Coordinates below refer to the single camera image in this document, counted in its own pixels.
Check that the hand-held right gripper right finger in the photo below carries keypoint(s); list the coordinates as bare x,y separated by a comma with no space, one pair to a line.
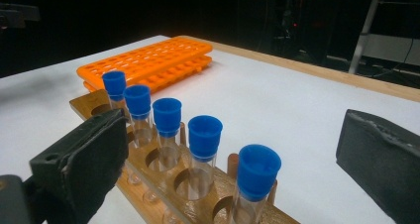
383,164

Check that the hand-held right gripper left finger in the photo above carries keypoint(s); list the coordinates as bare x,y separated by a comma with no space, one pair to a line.
82,164

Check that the wooden test tube rack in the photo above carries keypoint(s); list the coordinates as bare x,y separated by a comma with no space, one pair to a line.
81,102

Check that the blue-capped glass test tube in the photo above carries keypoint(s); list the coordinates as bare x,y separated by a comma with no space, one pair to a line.
166,115
137,100
257,171
114,83
204,136

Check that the orange plastic test tube rack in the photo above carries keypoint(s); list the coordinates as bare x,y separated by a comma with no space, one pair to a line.
148,57

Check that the grey metal stand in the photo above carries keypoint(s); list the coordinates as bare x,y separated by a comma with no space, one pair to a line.
386,49

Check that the white table mat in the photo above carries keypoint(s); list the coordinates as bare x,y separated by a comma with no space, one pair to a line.
280,101

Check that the dark grey device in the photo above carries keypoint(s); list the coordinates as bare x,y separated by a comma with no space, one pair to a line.
16,16

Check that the dark equipment rack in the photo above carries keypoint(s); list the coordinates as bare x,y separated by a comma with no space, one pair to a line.
290,19

